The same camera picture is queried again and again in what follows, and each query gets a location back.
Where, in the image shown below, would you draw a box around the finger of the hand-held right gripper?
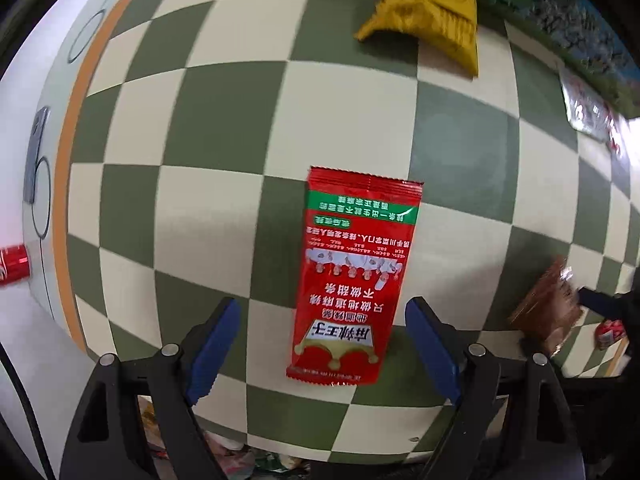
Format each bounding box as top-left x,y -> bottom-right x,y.
575,285 -> 640,323

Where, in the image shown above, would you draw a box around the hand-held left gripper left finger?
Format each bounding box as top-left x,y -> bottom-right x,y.
62,296 -> 242,480

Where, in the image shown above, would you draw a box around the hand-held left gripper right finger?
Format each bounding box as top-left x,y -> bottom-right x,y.
405,296 -> 586,480

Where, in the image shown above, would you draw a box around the brown snack packet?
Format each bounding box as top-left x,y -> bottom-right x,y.
509,255 -> 587,356

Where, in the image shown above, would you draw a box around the long red snack packet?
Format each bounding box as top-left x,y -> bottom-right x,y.
286,165 -> 425,387

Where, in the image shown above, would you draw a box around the small red snack packet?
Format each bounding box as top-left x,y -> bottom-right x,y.
595,317 -> 629,351

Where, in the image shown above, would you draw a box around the crumpled plastic bags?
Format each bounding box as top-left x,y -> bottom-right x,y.
205,430 -> 311,480

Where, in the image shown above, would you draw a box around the clear white snack packet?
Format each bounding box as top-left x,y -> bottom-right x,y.
559,66 -> 626,157

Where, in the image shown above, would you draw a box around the red soda can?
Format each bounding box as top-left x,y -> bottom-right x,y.
0,244 -> 31,287

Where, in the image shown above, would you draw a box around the checkered table mat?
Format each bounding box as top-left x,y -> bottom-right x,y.
0,0 -> 640,466

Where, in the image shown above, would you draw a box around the blue-grey smartphone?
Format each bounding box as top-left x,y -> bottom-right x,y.
22,106 -> 52,206

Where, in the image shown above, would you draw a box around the yellow snack packet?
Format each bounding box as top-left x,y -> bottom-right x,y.
354,0 -> 480,78

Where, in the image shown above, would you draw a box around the black cable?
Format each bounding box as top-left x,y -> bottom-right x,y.
0,344 -> 57,480

